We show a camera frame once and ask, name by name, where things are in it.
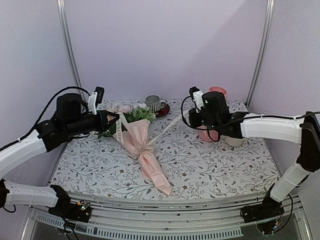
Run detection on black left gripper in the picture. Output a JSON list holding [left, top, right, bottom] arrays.
[[65, 109, 120, 137]]

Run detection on cream printed ribbon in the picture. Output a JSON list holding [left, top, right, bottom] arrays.
[[113, 113, 183, 159]]

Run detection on pink flower bouquet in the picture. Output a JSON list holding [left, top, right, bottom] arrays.
[[102, 103, 172, 195]]

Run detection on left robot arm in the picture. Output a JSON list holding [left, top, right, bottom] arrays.
[[0, 88, 120, 217]]

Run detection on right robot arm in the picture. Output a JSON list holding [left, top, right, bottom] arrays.
[[186, 87, 320, 222]]

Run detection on tall pink vase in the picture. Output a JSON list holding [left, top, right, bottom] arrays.
[[198, 86, 230, 142]]

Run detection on white coffee mug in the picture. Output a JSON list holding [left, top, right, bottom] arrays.
[[224, 136, 244, 147]]

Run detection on floral patterned tablecloth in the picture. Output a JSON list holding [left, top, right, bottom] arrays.
[[50, 99, 280, 201]]

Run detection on striped ceramic cup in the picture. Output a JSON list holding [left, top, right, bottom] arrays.
[[145, 95, 167, 113]]

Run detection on dark red saucer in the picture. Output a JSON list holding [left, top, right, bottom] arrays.
[[154, 103, 170, 118]]

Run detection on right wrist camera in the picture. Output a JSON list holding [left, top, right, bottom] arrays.
[[189, 86, 204, 113]]

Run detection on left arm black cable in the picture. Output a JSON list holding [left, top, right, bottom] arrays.
[[0, 86, 91, 151]]

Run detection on aluminium front rail base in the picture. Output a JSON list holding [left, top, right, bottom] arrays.
[[22, 193, 315, 240]]

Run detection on left aluminium frame post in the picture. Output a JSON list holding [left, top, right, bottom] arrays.
[[56, 0, 87, 108]]

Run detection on aluminium frame post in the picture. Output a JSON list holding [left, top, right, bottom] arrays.
[[245, 0, 275, 108], [56, 0, 87, 108]]

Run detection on right aluminium frame post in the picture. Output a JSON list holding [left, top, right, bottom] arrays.
[[245, 0, 275, 108]]

